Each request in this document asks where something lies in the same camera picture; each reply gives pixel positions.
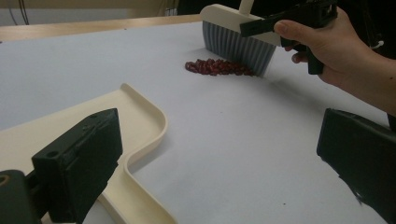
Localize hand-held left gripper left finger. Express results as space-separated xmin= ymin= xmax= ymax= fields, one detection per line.
xmin=31 ymin=107 xmax=123 ymax=224

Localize pile of beans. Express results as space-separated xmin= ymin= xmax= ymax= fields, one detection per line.
xmin=184 ymin=58 xmax=255 ymax=77

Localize cream dustpan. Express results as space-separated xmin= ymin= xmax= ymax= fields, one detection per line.
xmin=0 ymin=82 xmax=178 ymax=224

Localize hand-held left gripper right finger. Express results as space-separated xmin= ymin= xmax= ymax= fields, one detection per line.
xmin=316 ymin=107 xmax=396 ymax=224

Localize black cable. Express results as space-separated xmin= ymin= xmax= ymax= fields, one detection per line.
xmin=7 ymin=0 xmax=31 ymax=26

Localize cream hand brush grey bristles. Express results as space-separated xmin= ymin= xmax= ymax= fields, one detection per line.
xmin=199 ymin=0 xmax=283 ymax=77

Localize white paper sheet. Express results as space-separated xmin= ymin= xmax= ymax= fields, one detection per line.
xmin=0 ymin=21 xmax=390 ymax=224

